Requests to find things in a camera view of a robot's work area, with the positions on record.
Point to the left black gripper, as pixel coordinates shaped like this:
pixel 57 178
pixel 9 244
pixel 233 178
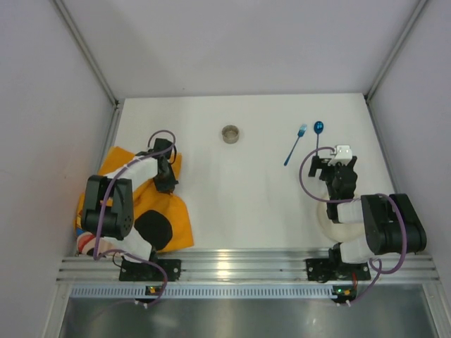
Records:
pixel 166 180

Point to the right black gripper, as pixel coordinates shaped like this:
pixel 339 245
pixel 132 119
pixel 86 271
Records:
pixel 331 167

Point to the orange Mickey Mouse placemat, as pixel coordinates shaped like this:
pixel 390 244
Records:
pixel 162 219

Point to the white round plate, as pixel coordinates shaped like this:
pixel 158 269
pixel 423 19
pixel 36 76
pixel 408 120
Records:
pixel 338 230

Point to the small metal cup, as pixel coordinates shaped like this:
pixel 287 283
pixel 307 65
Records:
pixel 230 134

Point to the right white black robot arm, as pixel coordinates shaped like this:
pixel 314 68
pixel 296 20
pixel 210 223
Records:
pixel 389 224

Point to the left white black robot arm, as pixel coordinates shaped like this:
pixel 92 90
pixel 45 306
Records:
pixel 107 210

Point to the blue metallic spoon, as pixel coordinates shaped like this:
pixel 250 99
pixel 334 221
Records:
pixel 318 129

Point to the blue metallic fork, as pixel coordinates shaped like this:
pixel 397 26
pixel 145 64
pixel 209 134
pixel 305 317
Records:
pixel 300 134

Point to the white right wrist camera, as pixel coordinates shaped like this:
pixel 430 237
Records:
pixel 340 154

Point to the left aluminium frame post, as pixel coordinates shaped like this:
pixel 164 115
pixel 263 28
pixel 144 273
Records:
pixel 82 45

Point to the aluminium frame post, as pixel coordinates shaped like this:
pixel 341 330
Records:
pixel 82 45
pixel 396 48

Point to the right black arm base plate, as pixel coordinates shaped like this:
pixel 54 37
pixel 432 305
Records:
pixel 323 270

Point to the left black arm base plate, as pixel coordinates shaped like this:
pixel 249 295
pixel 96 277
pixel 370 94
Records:
pixel 142 272

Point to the aluminium mounting rail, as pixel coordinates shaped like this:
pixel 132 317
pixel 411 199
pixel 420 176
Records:
pixel 233 266

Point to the perforated grey cable duct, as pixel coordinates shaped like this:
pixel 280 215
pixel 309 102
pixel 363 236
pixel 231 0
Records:
pixel 211 291

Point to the right aluminium frame post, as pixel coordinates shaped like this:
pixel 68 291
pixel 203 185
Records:
pixel 396 48

